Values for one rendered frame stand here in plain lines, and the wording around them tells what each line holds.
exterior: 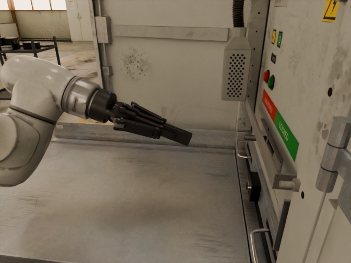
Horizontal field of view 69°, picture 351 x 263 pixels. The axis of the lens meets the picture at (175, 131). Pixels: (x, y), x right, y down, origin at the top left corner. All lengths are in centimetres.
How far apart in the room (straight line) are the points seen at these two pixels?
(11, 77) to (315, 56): 58
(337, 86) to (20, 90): 57
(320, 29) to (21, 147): 56
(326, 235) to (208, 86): 81
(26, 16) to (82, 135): 1326
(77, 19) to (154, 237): 1164
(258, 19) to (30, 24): 1357
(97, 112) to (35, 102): 13
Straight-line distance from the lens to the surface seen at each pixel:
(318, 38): 43
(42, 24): 1384
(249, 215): 67
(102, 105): 59
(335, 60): 26
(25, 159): 62
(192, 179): 76
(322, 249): 22
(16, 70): 66
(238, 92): 76
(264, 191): 63
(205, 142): 92
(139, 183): 75
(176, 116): 106
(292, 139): 48
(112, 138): 99
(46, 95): 62
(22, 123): 62
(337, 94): 25
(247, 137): 64
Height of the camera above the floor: 129
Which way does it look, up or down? 25 degrees down
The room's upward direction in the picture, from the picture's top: straight up
